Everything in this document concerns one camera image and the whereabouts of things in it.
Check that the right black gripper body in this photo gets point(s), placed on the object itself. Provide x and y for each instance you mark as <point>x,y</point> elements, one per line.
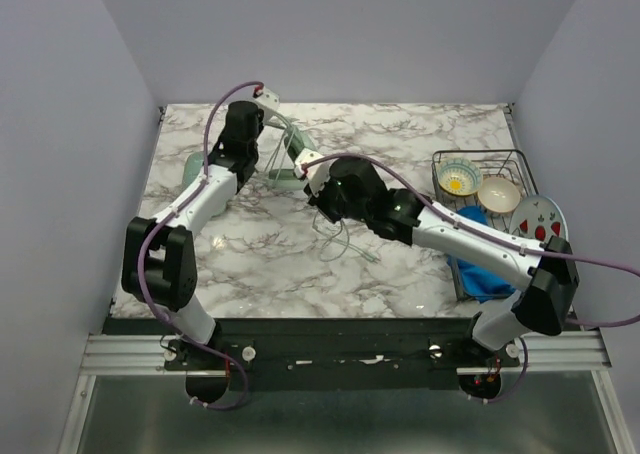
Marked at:
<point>324,204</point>

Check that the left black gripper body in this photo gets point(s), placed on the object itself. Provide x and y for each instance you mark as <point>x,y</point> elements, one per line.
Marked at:
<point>252,150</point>

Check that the mint green wired headphones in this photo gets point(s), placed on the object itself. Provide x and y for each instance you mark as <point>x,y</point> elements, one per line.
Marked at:
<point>278,177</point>

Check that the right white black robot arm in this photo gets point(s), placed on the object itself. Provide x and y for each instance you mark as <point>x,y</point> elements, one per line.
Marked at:
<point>543,274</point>

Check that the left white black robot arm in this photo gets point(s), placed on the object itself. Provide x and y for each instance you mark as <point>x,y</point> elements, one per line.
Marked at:
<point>159,263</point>

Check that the mint green rectangular tray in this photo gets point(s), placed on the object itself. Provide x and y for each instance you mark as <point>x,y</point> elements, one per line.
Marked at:
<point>192,169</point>

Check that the patterned yellow centre bowl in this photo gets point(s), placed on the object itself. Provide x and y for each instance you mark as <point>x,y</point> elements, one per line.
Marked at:
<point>459,177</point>

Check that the cream plain bowl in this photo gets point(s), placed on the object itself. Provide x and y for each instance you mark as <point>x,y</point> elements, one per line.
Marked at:
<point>498,195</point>

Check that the blue cloth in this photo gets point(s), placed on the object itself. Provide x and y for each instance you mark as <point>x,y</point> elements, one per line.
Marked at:
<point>479,283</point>

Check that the blue plate with red fruit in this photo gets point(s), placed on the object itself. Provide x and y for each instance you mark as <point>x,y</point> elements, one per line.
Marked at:
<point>538,217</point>

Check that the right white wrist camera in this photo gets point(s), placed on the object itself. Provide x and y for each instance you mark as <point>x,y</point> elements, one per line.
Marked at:
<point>309,166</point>

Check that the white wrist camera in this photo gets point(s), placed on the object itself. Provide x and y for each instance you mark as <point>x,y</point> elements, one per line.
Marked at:
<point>309,166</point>
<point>267,100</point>

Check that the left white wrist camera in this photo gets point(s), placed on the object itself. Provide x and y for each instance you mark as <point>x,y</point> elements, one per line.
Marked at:
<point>267,100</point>

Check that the black wire dish rack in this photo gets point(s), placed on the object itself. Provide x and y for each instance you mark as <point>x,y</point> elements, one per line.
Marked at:
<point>508,164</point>

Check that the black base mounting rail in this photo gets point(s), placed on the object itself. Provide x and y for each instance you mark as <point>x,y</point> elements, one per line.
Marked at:
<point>268,355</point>

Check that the aluminium extrusion frame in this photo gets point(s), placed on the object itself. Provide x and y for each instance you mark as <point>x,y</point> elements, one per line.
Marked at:
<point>559,399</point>

